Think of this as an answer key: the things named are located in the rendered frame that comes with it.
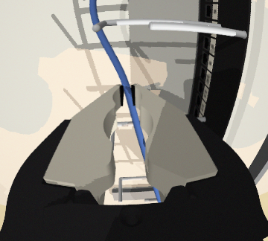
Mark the black metal rack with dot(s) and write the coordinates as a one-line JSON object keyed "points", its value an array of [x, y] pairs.
{"points": [[220, 58]]}

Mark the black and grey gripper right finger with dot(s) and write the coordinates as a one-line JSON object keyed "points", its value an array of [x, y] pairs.
{"points": [[182, 150]]}

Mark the blue network cable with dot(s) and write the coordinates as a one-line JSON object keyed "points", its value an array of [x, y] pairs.
{"points": [[124, 81]]}

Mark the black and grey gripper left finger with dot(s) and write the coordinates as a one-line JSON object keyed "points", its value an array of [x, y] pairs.
{"points": [[77, 155]]}

